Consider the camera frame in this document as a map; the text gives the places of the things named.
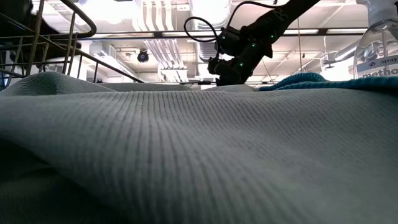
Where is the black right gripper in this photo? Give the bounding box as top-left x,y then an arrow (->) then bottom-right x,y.
207,52 -> 261,86

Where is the light blue microfiber towel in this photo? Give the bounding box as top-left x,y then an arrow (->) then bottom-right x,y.
0,71 -> 398,224

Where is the white ceiling pipe bundle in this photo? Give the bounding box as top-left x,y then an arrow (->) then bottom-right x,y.
133,0 -> 190,82

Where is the black overhead light bar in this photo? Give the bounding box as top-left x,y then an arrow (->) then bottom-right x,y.
77,27 -> 368,40

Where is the clear spray bottle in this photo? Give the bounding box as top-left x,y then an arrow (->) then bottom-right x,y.
353,0 -> 398,79

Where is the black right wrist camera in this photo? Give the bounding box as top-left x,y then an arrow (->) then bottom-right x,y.
217,26 -> 245,57

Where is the silver ventilation duct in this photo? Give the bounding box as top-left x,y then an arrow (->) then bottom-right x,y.
189,0 -> 233,82

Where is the black looped cable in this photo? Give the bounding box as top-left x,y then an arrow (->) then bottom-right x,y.
183,16 -> 220,62
226,0 -> 280,29

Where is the thin hanging cord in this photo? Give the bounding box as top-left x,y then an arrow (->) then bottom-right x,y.
297,17 -> 304,75

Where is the black round ceiling camera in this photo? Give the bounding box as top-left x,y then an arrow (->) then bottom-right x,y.
137,49 -> 150,63

